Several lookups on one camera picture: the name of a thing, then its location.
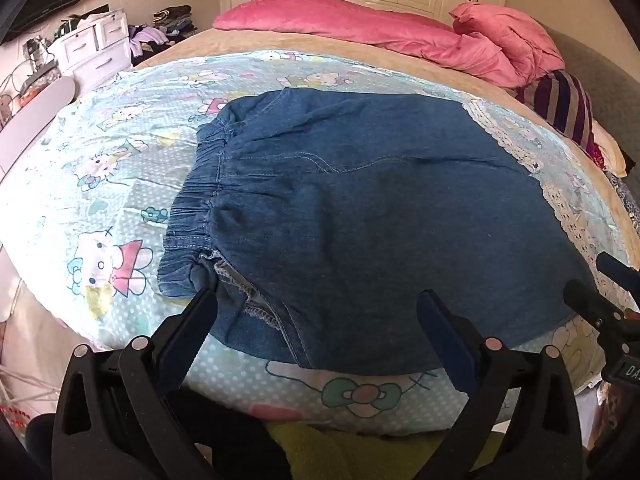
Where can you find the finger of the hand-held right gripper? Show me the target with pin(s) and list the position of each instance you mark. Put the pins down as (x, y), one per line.
(617, 270)
(590, 300)

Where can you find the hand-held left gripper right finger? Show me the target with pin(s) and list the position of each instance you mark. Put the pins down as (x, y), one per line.
(445, 335)

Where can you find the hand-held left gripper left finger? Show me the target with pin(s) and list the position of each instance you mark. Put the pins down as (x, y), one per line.
(192, 325)

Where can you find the blue denim pants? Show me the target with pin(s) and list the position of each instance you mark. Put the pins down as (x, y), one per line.
(375, 210)

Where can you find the white pillow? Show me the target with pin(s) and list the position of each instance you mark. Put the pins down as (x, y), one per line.
(610, 152)

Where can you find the magenta cloth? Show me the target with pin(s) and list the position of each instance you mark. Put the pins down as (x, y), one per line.
(595, 152)

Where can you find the cartoon printed blanket with lace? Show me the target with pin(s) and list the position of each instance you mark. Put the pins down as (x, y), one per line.
(100, 185)

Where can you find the striped purple pillow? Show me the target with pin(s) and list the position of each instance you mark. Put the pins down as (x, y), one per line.
(562, 105)

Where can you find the grey bed headboard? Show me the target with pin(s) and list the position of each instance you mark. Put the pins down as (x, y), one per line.
(600, 70)

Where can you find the white drawer chest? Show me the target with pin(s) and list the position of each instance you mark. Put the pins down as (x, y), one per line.
(90, 45)

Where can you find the pile of folded clothes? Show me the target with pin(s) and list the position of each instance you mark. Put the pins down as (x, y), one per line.
(175, 20)

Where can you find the pink quilt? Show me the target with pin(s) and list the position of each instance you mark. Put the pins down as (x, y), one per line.
(350, 25)

